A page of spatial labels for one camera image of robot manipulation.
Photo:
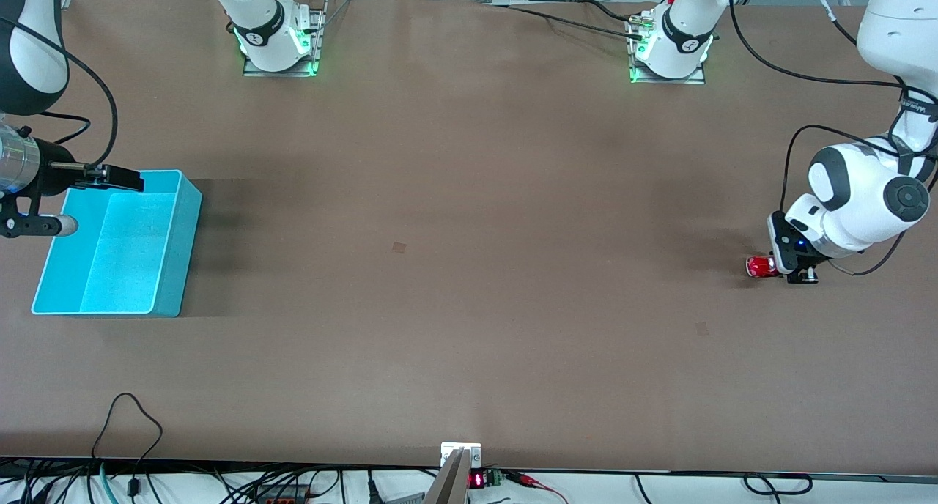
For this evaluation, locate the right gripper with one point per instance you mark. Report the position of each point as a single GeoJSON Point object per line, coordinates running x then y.
{"type": "Point", "coordinates": [50, 168]}

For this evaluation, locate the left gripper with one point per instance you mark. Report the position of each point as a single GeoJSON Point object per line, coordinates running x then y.
{"type": "Point", "coordinates": [808, 262]}

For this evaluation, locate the red beetle toy car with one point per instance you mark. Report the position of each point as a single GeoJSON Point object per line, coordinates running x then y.
{"type": "Point", "coordinates": [761, 267]}

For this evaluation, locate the blue plastic box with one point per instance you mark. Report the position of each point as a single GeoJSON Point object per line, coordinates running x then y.
{"type": "Point", "coordinates": [124, 269]}

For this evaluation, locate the black orange connector box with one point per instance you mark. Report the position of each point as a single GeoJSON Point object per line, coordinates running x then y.
{"type": "Point", "coordinates": [282, 495]}

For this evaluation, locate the red LED display module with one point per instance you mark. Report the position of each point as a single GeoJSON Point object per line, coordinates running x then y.
{"type": "Point", "coordinates": [476, 480]}

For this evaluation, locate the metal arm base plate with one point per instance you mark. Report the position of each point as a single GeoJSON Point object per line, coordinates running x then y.
{"type": "Point", "coordinates": [264, 72]}
{"type": "Point", "coordinates": [659, 80]}

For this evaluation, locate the white edge bracket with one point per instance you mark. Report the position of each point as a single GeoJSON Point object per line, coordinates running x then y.
{"type": "Point", "coordinates": [448, 453]}

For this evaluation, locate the aluminium camera post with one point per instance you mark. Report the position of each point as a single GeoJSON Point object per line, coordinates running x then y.
{"type": "Point", "coordinates": [451, 486]}

